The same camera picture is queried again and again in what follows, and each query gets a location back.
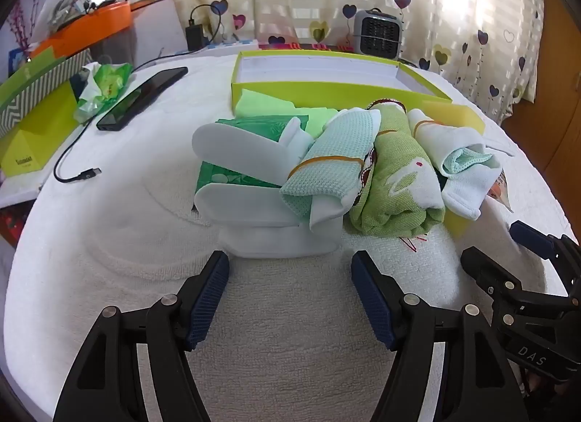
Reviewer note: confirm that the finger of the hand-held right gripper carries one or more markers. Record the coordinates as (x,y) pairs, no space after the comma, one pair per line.
(485,272)
(529,238)

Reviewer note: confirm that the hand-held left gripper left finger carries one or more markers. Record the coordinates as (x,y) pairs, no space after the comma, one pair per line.
(209,299)

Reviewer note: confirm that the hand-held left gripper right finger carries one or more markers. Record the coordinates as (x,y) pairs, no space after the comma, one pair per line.
(376,299)

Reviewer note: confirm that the clear orange print packet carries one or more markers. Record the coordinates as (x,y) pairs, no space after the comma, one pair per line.
(499,190)

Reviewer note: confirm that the white mint cloth roll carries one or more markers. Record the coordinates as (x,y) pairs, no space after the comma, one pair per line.
(454,145)

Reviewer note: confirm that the green rabbit print towel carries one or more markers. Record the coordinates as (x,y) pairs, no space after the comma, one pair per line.
(395,177)

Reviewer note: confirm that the mint mesh cloth roll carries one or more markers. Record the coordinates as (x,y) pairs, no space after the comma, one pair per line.
(327,158)

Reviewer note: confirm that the light green cloth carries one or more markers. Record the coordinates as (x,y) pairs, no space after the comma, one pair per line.
(268,106)

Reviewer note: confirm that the lime green shallow box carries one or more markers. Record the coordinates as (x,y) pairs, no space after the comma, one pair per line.
(317,88)

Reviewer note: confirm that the wooden wardrobe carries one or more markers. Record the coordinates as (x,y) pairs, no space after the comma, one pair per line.
(553,108)

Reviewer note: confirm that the black smartphone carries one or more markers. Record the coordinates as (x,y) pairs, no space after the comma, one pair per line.
(140,97)

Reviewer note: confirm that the lime cardboard box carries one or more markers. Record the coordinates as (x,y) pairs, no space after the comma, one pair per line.
(41,140)

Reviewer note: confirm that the crumpled green plastic bag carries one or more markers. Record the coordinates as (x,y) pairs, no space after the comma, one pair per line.
(106,84)

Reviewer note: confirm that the small grey space heater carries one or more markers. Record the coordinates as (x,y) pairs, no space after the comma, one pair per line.
(376,36)

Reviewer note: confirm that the white blue power strip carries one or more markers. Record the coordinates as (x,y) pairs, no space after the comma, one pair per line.
(231,44)

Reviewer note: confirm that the colourful plaid cloth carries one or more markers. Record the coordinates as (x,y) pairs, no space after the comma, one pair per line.
(313,46)

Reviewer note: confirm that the black charger adapter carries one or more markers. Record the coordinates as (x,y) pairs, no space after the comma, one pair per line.
(196,38)

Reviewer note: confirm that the lime chevron pattern box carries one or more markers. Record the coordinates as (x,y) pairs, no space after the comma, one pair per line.
(27,95)

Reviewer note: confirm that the orange tray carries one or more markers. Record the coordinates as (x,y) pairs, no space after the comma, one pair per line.
(90,25)

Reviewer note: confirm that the pink twig decoration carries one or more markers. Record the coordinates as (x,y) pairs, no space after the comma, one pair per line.
(20,27)

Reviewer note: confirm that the white crumpled paper pile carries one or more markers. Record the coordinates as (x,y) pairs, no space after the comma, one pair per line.
(63,0)

